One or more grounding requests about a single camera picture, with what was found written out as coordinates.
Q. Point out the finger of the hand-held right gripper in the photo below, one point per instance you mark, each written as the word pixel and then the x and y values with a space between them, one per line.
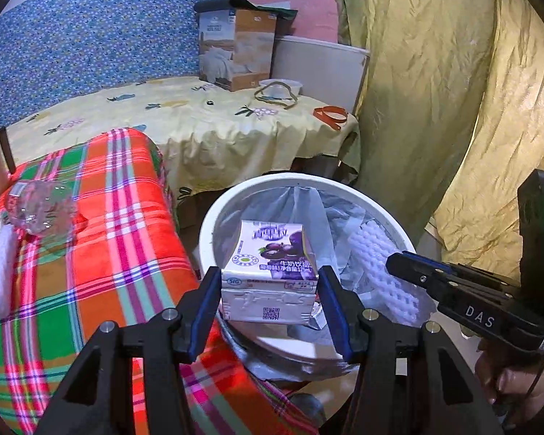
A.
pixel 428 263
pixel 408 276

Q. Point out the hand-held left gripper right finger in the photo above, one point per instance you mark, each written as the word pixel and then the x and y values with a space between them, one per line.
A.
pixel 333 310

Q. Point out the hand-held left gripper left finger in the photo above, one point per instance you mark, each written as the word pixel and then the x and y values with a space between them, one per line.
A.
pixel 205 310

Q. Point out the white foam fruit net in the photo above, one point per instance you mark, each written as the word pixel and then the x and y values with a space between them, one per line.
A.
pixel 385 258

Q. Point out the purple and white milk carton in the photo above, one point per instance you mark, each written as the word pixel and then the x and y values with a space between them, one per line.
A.
pixel 269 276

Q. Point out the white round trash bin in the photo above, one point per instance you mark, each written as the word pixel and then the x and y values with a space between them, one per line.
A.
pixel 208 231

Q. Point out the person's right hand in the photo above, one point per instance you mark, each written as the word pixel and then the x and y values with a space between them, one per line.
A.
pixel 510 380

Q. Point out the translucent plastic bin liner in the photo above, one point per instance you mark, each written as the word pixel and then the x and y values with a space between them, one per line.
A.
pixel 310 210

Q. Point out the red green plaid tablecloth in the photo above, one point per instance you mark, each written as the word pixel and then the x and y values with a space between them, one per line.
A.
pixel 118 235

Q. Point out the yellow green curtain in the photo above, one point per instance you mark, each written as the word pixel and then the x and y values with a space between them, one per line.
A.
pixel 435 99

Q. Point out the yellow fruit print bedsheet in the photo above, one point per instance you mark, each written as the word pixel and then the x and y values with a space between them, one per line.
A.
pixel 217 138

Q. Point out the crushed clear plastic bottle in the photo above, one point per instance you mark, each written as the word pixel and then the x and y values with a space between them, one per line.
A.
pixel 43 208

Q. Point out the white foam wrap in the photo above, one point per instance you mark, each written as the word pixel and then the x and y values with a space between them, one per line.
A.
pixel 0 272

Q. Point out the white flat panel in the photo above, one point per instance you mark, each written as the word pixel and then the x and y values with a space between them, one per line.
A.
pixel 317 70

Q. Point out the printed cardboard box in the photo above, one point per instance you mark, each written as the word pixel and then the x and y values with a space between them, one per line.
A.
pixel 235 50

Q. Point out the blue floral headboard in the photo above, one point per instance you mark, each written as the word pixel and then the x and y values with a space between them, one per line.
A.
pixel 95 40

